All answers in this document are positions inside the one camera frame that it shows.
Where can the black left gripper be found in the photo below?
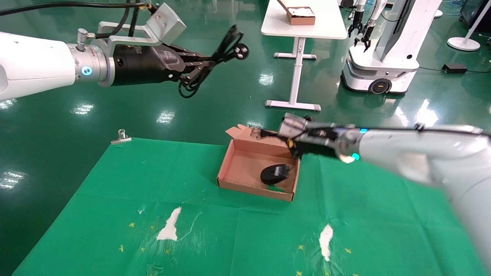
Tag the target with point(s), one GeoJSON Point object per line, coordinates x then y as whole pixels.
{"type": "Point", "coordinates": [145, 65]}

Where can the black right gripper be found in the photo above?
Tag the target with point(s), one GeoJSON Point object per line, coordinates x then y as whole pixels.
{"type": "Point", "coordinates": [320, 142]}

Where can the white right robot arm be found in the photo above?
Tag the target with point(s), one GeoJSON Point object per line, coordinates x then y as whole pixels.
{"type": "Point", "coordinates": [422, 153]}

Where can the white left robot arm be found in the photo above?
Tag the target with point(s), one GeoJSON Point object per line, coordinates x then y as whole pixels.
{"type": "Point", "coordinates": [34, 63]}

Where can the open brown cardboard box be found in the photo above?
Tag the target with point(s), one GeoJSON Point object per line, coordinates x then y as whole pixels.
{"type": "Point", "coordinates": [245, 168]}

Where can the small brown cardboard box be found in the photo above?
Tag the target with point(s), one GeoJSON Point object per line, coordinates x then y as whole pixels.
{"type": "Point", "coordinates": [302, 19]}

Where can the white filling in small box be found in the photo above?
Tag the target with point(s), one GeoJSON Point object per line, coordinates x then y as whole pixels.
{"type": "Point", "coordinates": [302, 11]}

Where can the silver metal clamp clip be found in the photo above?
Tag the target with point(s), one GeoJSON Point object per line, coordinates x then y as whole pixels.
{"type": "Point", "coordinates": [121, 138]}

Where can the white table with metal legs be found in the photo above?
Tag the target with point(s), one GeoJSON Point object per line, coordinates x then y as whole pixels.
{"type": "Point", "coordinates": [303, 28]}

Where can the black background robot gripper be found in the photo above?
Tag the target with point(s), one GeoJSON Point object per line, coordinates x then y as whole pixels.
{"type": "Point", "coordinates": [355, 27]}
{"type": "Point", "coordinates": [365, 38]}

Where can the white wheeled background robot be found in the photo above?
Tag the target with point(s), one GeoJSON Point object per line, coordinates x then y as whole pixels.
{"type": "Point", "coordinates": [387, 57]}

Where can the green tablecloth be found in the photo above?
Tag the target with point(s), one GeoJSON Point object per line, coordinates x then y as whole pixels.
{"type": "Point", "coordinates": [161, 199]}

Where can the black power brick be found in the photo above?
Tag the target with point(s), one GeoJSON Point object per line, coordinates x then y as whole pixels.
{"type": "Point", "coordinates": [454, 68]}

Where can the white round-base floor stand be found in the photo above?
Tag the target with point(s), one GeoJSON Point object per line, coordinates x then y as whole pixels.
{"type": "Point", "coordinates": [463, 43]}

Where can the dark cabinet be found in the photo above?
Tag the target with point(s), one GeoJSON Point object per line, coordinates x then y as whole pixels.
{"type": "Point", "coordinates": [470, 13]}

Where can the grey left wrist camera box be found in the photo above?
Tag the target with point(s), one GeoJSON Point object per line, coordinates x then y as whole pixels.
{"type": "Point", "coordinates": [167, 23]}

